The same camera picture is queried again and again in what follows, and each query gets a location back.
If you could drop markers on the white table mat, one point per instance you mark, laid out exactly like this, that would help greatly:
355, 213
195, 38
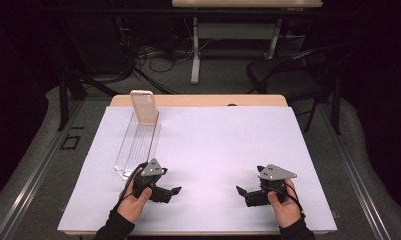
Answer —
221, 146

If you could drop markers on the black folding chair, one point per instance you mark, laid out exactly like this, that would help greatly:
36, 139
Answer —
281, 71

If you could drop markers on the metal floor rail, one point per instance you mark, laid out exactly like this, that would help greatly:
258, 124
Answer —
356, 180
34, 180

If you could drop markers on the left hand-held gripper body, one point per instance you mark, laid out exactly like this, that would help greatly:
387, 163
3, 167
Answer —
151, 170

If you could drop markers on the black metal stand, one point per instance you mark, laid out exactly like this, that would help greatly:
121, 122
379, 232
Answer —
63, 106

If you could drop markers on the black metal crossbar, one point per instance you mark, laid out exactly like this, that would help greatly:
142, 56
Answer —
121, 11

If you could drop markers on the person's left hand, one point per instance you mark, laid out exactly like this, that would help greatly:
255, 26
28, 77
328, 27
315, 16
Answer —
131, 206

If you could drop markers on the person's right hand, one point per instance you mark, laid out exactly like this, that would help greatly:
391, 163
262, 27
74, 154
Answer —
288, 210

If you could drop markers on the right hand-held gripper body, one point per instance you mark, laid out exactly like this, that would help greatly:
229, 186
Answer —
276, 173

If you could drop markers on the beige phone case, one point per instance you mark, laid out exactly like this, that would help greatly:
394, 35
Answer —
144, 110

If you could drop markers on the clear plastic container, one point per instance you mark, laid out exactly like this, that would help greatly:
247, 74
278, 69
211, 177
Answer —
138, 146

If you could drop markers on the white metal desk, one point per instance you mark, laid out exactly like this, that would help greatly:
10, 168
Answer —
195, 60

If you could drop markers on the dark equipment box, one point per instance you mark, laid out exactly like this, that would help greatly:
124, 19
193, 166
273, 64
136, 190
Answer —
98, 46

